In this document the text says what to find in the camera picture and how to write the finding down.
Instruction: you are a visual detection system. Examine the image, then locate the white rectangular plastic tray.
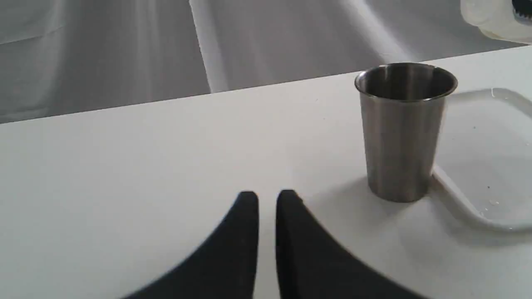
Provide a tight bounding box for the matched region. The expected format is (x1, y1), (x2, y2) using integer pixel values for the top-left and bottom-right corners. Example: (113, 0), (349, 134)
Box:
(433, 88), (532, 233)

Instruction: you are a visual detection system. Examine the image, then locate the translucent squeeze bottle amber liquid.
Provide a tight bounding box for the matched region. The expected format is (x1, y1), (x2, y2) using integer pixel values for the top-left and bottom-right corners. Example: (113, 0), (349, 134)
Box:
(460, 0), (532, 45)

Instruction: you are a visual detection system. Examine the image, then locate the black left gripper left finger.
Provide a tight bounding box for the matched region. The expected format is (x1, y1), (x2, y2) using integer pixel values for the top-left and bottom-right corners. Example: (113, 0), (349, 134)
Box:
(129, 191), (260, 299)

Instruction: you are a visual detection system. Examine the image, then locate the grey fabric backdrop curtain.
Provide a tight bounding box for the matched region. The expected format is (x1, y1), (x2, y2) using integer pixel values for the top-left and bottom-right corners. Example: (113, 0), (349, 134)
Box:
(0, 0), (518, 123)

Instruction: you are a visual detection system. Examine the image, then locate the stainless steel cup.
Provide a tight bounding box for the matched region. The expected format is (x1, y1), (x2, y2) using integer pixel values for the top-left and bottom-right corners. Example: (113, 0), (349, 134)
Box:
(354, 62), (458, 203)

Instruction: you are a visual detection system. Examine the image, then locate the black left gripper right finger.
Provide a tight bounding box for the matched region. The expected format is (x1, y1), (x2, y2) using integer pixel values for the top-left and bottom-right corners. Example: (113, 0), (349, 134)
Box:
(276, 190), (420, 299)

